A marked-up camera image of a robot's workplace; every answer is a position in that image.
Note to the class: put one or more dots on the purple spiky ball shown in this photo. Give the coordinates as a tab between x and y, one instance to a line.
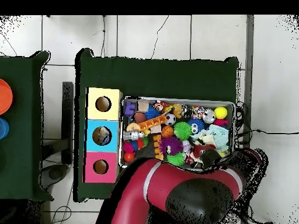
170	146

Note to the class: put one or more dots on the dark green table cloth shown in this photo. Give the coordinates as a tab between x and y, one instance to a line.
163	74
28	140

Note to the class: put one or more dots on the orange toy building block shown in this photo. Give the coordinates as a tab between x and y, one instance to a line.
152	123

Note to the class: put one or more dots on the plain yellow ball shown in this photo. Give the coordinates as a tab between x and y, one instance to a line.
221	112

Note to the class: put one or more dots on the purple toy block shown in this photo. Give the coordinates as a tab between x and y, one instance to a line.
130	108

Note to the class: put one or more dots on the black and white soccer ball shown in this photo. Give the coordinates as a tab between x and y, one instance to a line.
170	119

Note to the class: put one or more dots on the blue round disc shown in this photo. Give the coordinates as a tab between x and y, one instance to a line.
3	128

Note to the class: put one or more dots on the orange round disc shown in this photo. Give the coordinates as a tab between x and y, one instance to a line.
4	96

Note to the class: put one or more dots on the silver toy robot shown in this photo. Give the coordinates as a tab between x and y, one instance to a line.
133	136

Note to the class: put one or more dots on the shallow clear mesh bin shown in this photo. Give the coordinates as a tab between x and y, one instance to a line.
122	140

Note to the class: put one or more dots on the light teal knitted cloth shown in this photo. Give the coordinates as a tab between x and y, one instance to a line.
220	135

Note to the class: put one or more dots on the blue spiky ball with eyes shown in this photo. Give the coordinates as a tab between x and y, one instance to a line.
196	126

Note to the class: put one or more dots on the short orange toy block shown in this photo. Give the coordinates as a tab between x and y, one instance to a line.
158	147

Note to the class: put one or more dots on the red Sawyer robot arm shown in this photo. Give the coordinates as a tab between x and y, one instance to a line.
154	186

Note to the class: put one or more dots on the green furry ball with eyes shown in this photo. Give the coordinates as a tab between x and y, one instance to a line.
176	159

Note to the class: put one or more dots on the small orange basketball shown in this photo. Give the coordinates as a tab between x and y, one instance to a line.
167	132

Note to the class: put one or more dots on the green spiky ball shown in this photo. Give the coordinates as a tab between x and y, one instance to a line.
182	131

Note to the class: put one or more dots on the wooden box with three holes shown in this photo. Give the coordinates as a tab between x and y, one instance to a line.
91	140

